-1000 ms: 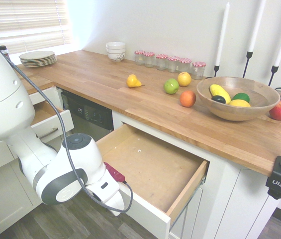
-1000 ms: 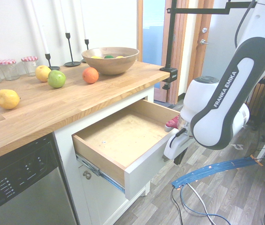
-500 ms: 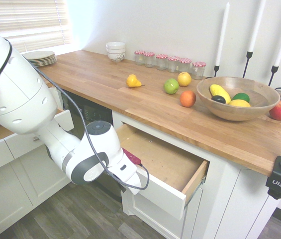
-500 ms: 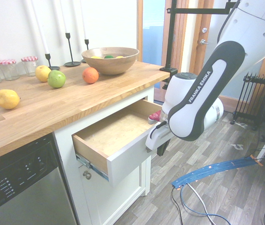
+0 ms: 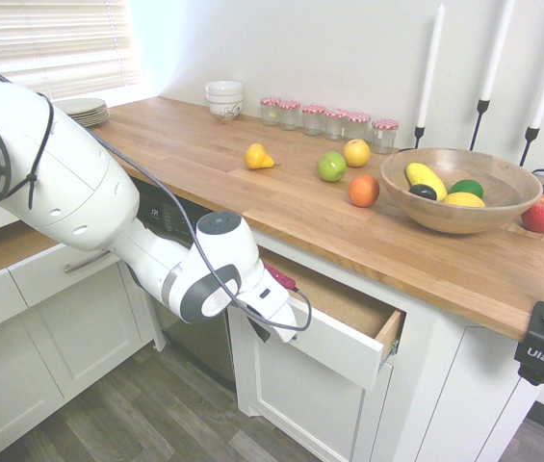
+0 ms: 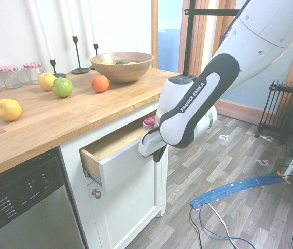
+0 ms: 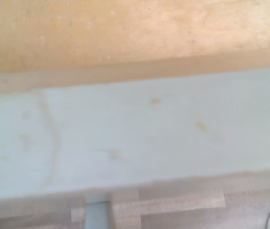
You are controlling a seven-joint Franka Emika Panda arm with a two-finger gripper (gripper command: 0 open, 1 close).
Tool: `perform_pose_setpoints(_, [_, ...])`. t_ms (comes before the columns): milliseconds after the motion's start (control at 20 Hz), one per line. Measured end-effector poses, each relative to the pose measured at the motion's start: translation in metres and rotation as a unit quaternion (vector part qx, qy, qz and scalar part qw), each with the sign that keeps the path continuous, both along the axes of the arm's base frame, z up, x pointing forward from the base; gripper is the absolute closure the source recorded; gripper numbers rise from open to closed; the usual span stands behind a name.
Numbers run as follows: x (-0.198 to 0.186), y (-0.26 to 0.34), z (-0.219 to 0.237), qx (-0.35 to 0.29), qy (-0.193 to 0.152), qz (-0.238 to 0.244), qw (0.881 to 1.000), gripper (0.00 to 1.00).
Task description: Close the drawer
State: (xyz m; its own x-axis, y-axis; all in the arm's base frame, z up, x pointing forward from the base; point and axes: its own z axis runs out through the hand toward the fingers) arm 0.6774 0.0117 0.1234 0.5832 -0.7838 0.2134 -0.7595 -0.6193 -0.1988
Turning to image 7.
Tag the wooden drawer with white front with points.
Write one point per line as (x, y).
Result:
(134, 124)

